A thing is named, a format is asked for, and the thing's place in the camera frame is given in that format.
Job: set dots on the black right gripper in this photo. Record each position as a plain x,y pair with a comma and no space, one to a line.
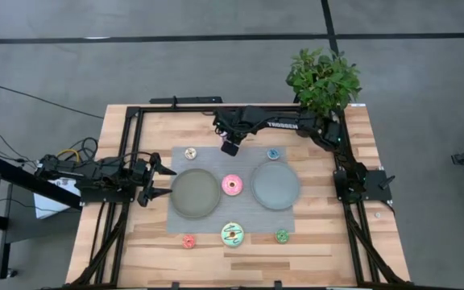
236,118

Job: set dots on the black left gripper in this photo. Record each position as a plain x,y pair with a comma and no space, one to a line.
141,183

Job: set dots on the small cream frosted donut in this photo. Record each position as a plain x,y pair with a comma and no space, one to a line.
187,153

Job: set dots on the small blue frosted donut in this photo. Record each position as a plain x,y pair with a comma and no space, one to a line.
270,154

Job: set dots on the large pink frosted donut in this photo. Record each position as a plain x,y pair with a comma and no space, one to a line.
232,191

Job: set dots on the large mint frosted donut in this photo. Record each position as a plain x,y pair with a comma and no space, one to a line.
226,237

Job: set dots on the small green frosted donut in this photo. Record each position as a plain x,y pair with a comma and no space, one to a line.
279,236

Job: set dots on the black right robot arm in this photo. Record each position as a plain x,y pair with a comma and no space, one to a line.
282,125

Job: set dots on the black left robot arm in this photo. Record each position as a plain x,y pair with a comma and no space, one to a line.
95,173

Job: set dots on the black bar device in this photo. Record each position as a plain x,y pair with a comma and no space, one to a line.
191,100

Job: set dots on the olive green plate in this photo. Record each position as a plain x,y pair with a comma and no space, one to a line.
195,193

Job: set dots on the grey plate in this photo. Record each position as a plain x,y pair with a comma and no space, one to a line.
275,185

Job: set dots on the grey woven placemat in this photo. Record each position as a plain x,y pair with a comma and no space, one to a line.
236,213

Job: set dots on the white paper sheet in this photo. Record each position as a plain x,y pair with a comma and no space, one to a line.
48,201

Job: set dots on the potted green plant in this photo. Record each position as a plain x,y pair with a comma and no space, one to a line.
322,80

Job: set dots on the black desk beam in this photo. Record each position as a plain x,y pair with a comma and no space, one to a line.
22,177

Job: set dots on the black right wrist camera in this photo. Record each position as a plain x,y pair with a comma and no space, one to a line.
230,148

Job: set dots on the black aluminium table frame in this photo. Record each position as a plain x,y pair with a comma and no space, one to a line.
175,109

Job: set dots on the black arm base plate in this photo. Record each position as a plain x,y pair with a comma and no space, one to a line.
377,189
107,196

